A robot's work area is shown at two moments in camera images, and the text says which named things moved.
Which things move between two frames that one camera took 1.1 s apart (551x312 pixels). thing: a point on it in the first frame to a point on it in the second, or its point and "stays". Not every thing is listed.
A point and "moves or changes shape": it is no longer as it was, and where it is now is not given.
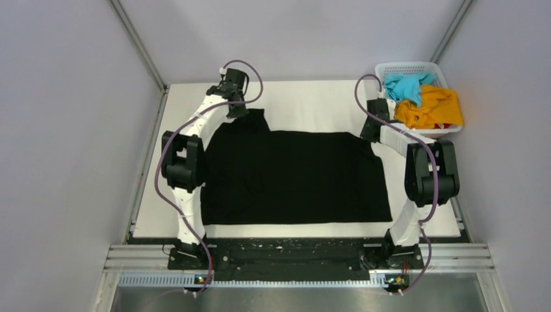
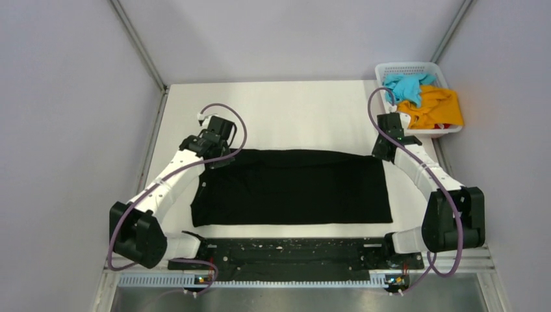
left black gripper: x=239 y=113 to x=221 y=162
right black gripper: x=364 y=134 to x=376 y=151
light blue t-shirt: x=405 y=86 stays
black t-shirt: x=255 y=176 moves or changes shape
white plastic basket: x=385 y=69 stays
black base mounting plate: x=295 y=259 stays
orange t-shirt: x=438 y=106 stays
